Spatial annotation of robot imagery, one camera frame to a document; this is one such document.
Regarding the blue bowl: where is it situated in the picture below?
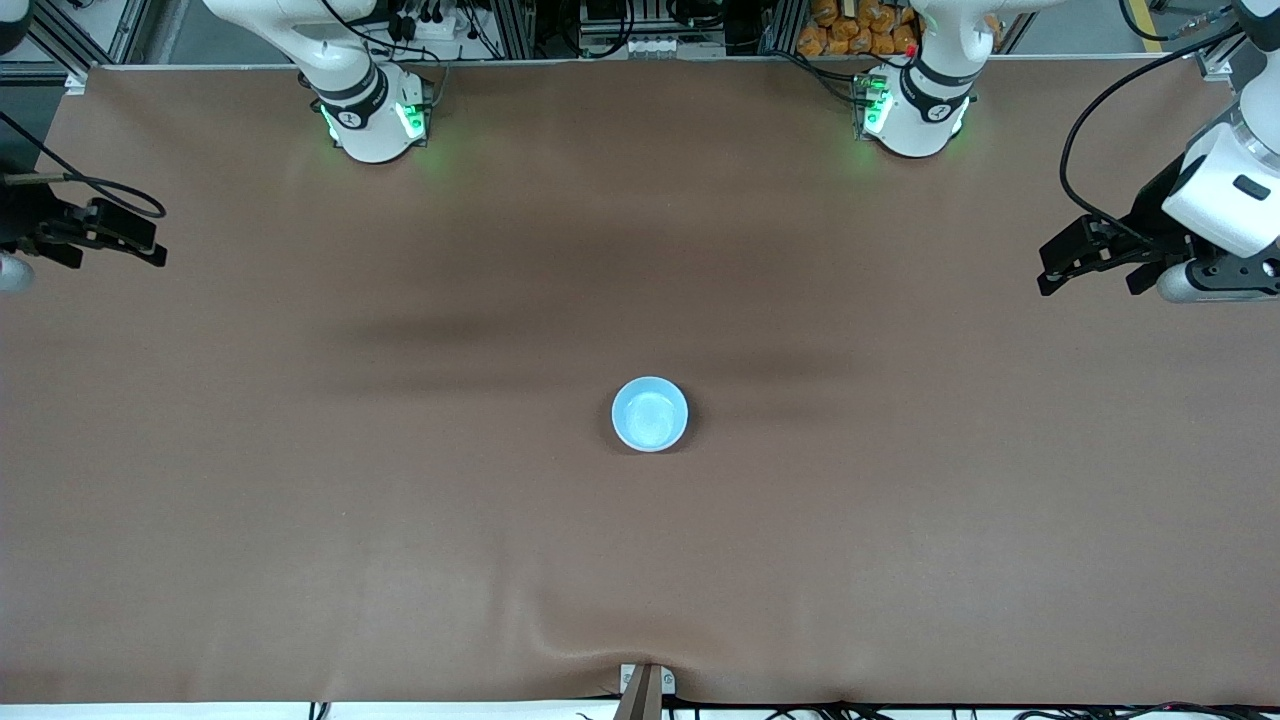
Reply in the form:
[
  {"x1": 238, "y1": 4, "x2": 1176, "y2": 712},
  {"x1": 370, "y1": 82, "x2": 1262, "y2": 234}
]
[{"x1": 611, "y1": 376, "x2": 690, "y2": 454}]

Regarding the orange snack packets bag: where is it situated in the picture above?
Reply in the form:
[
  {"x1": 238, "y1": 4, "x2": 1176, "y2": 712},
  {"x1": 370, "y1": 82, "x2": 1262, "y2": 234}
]
[{"x1": 797, "y1": 0, "x2": 1003, "y2": 58}]

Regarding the white power strip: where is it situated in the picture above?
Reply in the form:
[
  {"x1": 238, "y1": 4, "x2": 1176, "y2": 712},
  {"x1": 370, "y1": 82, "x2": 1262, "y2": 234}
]
[{"x1": 385, "y1": 8, "x2": 463, "y2": 43}]

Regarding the brown table cloth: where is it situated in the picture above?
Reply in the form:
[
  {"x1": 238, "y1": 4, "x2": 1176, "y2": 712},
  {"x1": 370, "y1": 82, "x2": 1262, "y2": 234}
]
[{"x1": 0, "y1": 60, "x2": 1280, "y2": 706}]

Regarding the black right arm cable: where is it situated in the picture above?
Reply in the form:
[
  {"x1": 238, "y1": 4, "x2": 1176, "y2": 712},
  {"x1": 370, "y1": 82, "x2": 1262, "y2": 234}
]
[{"x1": 0, "y1": 110, "x2": 168, "y2": 221}]

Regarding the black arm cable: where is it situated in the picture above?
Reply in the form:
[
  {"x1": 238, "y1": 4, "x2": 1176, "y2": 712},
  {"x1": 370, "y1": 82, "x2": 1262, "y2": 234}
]
[
  {"x1": 1060, "y1": 25, "x2": 1251, "y2": 246},
  {"x1": 0, "y1": 110, "x2": 168, "y2": 221}
]

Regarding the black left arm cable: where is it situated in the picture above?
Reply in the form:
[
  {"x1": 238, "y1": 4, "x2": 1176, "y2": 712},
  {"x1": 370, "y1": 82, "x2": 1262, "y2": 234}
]
[{"x1": 1060, "y1": 25, "x2": 1251, "y2": 246}]

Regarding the aluminium frame profile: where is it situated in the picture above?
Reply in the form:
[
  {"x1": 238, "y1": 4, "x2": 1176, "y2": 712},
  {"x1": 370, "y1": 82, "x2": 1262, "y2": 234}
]
[
  {"x1": 30, "y1": 0, "x2": 151, "y2": 93},
  {"x1": 1195, "y1": 40, "x2": 1261, "y2": 136}
]

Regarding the aluminium frame post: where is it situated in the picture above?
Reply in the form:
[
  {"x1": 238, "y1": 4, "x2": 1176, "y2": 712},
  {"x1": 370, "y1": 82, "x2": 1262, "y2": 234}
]
[
  {"x1": 490, "y1": 0, "x2": 536, "y2": 59},
  {"x1": 762, "y1": 0, "x2": 801, "y2": 56}
]

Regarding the brown mount post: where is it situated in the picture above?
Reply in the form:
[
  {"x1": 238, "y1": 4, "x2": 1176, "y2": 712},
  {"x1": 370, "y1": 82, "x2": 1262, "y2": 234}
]
[{"x1": 612, "y1": 664, "x2": 664, "y2": 720}]

